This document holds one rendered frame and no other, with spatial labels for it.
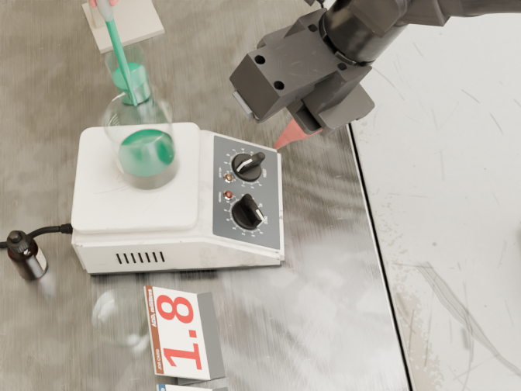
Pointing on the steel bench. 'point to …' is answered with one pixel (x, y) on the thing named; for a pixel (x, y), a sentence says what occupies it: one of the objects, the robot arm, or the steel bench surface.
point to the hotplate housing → (177, 238)
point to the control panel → (267, 203)
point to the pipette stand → (125, 22)
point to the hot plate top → (190, 134)
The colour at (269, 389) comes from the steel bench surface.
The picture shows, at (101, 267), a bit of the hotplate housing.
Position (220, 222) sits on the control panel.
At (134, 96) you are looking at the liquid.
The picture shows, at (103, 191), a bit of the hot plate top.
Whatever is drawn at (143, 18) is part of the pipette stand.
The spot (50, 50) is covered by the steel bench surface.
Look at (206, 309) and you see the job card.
